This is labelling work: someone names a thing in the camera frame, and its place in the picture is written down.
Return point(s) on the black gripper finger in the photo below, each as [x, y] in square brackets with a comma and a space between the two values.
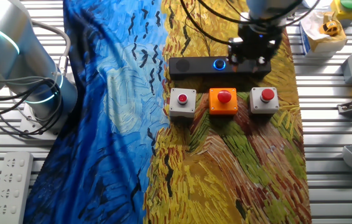
[270, 56]
[235, 53]

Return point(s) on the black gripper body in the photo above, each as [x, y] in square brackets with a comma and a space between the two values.
[257, 40]

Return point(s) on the white box red mushroom button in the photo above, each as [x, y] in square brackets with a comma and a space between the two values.
[257, 107]

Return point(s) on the orange box red mushroom button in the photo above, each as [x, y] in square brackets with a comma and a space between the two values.
[216, 107]

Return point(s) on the painted wheatfield print cloth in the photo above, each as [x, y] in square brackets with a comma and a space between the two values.
[101, 124]

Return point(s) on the tissue box with white paper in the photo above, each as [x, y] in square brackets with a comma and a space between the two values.
[328, 46]

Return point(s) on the yellow box green button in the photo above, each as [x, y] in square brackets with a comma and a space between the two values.
[340, 12]

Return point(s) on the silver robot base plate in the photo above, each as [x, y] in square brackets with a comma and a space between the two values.
[26, 124]

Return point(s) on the yellow toy car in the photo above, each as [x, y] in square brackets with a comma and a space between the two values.
[330, 28]

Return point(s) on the white power strip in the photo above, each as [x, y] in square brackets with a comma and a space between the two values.
[12, 186]

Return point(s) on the black speaker bar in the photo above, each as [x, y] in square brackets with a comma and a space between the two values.
[194, 67]

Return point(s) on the grey box small red button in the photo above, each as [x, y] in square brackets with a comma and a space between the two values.
[176, 109]

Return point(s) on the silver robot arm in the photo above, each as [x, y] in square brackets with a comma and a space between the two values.
[8, 62]

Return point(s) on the blue-lit speaker knob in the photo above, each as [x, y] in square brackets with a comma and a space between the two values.
[219, 64]

